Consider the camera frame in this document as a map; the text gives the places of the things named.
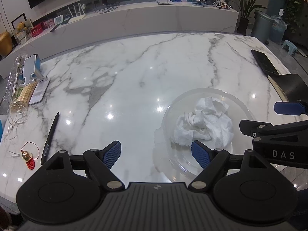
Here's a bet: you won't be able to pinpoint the bin with plastic bag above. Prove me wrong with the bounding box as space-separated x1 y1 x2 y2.
269 16 288 44

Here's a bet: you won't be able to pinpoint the potted long-leaf plant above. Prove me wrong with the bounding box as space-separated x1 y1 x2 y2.
227 0 271 36

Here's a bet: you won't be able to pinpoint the black pen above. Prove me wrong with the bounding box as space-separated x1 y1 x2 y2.
40 111 60 166

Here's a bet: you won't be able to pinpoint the gold bell red charm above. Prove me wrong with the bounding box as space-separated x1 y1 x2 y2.
20 141 40 170

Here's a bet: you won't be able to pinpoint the white router with antennas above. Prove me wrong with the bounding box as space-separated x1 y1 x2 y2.
67 4 86 24

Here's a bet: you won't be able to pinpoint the white earphone cable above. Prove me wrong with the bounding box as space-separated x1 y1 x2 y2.
3 100 30 159

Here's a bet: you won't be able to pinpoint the grey trash bin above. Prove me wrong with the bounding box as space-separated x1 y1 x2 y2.
250 10 275 44

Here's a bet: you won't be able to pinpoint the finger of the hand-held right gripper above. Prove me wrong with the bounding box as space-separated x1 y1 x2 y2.
239 119 308 139
274 100 308 116

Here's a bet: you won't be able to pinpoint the black notebook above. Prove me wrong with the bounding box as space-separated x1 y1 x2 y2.
267 73 308 102

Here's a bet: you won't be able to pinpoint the blue plastic stool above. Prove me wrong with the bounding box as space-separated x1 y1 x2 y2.
281 39 298 56

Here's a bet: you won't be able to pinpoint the red box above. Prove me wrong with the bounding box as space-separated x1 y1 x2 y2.
30 24 45 38

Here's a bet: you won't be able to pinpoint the gold round ornament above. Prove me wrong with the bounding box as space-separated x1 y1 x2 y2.
0 31 13 56

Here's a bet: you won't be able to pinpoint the black and white toy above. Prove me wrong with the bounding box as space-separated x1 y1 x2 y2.
215 0 234 10

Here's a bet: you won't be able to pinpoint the clear plastic bowl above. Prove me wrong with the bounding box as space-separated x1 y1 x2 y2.
153 87 257 183

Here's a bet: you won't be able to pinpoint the bundle of bamboo sticks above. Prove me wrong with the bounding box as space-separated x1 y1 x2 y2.
17 81 39 104

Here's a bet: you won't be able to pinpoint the black picture frame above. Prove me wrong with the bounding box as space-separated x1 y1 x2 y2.
11 13 27 30

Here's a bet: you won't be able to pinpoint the white folding phone stand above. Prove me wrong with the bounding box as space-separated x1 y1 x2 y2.
22 54 50 85

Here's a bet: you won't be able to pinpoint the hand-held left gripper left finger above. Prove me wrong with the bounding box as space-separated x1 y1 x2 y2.
46 140 126 191

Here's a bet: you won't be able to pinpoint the black cables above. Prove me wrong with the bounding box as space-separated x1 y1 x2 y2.
93 4 119 14

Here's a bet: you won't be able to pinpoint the clear plastic wrapper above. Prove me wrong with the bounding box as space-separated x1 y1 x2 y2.
3 53 27 103

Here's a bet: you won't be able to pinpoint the teddy bear toy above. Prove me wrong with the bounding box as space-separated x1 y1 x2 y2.
13 21 33 40

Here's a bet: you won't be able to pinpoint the white cloth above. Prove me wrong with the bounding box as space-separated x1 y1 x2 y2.
169 96 235 148

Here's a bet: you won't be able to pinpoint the pink box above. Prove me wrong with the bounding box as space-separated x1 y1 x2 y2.
42 19 55 31

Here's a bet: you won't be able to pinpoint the black tablet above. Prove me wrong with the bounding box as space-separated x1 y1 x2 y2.
251 49 281 77

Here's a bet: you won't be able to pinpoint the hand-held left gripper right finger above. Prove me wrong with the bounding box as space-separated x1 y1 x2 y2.
188 140 273 191

